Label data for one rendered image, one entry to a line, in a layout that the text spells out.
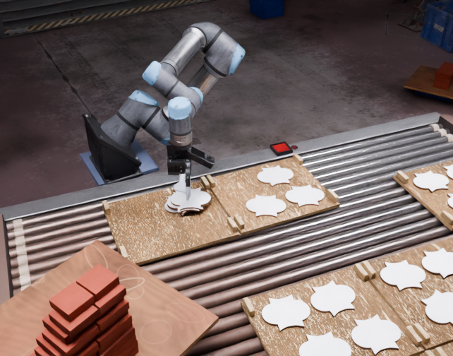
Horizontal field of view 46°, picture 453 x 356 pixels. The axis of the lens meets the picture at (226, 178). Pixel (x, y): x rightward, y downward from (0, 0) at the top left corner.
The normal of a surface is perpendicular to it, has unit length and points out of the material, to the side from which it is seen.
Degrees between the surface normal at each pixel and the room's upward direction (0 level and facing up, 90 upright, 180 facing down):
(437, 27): 90
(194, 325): 0
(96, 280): 0
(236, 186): 0
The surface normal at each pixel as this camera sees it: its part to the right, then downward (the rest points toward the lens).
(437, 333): 0.00, -0.81
